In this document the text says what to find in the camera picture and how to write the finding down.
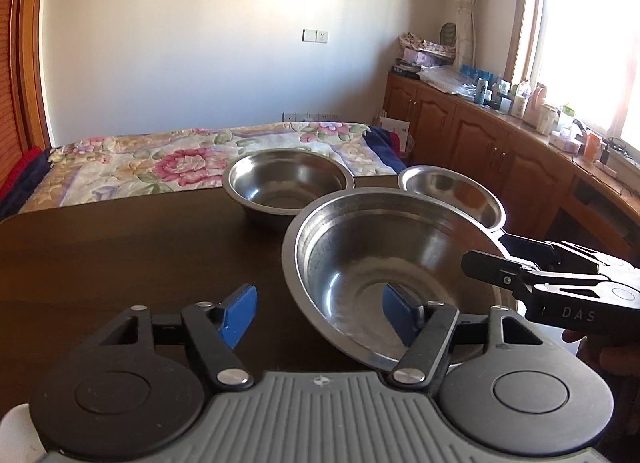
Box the large steel bowl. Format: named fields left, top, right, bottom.
left=281, top=188, right=518, bottom=371

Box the medium steel bowl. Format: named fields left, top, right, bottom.
left=222, top=149, right=355, bottom=218

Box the pink bottle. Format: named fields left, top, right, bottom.
left=523, top=82, right=547, bottom=127

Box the white paper bag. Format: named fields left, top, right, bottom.
left=380, top=116, right=410, bottom=152

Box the right hand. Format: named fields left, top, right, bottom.
left=562, top=330, right=639, bottom=383

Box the white wall switch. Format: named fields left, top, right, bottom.
left=303, top=30, right=329, bottom=44

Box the orange cup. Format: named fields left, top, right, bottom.
left=582, top=134, right=602, bottom=162

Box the wooden louvered wardrobe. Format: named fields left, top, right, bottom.
left=0, top=0, right=50, bottom=178

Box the small steel bowl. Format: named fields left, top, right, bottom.
left=398, top=165, right=506, bottom=231

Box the floral bed cover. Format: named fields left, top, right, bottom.
left=1, top=122, right=405, bottom=216

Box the wooden cabinet counter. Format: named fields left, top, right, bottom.
left=383, top=73, right=639, bottom=264

